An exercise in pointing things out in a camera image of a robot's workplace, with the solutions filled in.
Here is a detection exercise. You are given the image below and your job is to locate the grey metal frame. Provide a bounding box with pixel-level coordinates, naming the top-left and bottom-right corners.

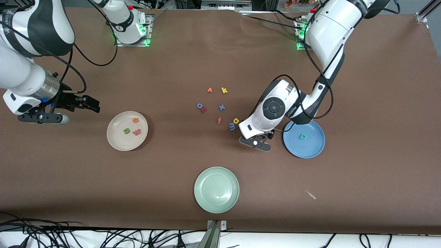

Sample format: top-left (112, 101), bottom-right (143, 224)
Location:
top-left (201, 0), bottom-right (253, 11)

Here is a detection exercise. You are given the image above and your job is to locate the brown table cover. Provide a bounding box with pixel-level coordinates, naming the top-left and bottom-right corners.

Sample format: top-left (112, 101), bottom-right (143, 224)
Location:
top-left (0, 6), bottom-right (441, 235)

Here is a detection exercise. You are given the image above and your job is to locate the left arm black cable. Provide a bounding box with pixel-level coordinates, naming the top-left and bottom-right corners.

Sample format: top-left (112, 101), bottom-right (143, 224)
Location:
top-left (250, 0), bottom-right (402, 133)

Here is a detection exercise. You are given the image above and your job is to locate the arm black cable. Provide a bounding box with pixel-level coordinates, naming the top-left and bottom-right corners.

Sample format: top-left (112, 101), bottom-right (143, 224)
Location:
top-left (0, 0), bottom-right (118, 94)
top-left (250, 0), bottom-right (402, 133)

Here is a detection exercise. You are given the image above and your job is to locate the orange dried plant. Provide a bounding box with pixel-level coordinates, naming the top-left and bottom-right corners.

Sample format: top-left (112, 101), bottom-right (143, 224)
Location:
top-left (283, 0), bottom-right (321, 9)

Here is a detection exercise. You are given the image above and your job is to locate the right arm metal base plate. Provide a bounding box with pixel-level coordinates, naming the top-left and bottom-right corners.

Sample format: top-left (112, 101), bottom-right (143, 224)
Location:
top-left (114, 14), bottom-right (152, 47)

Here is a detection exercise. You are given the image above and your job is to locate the aluminium profile with bracket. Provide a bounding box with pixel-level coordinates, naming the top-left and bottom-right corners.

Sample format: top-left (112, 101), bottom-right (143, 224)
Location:
top-left (415, 0), bottom-right (441, 24)

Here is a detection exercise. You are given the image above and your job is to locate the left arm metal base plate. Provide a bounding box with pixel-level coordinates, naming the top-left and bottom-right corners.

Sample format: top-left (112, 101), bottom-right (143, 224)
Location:
top-left (296, 17), bottom-right (312, 51)

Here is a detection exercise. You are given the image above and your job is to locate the green plate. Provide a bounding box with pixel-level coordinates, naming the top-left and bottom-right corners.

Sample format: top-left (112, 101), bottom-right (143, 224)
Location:
top-left (194, 167), bottom-right (240, 214)

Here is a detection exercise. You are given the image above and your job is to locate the metal table edge bracket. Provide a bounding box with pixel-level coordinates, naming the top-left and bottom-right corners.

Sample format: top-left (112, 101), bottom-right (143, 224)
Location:
top-left (206, 220), bottom-right (227, 248)

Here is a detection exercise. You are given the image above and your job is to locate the beige plate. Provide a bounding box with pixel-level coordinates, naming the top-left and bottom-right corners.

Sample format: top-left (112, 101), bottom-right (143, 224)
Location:
top-left (106, 111), bottom-right (149, 152)

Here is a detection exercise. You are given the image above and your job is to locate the blue plate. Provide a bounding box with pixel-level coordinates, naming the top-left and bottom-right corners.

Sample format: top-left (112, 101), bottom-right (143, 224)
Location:
top-left (283, 118), bottom-right (326, 159)

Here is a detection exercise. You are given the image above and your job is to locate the black base supply cable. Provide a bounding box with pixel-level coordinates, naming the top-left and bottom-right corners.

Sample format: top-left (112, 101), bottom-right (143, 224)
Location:
top-left (241, 10), bottom-right (305, 31)

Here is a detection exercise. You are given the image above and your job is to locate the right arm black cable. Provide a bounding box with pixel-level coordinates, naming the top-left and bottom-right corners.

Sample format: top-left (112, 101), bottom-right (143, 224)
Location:
top-left (0, 0), bottom-right (118, 94)

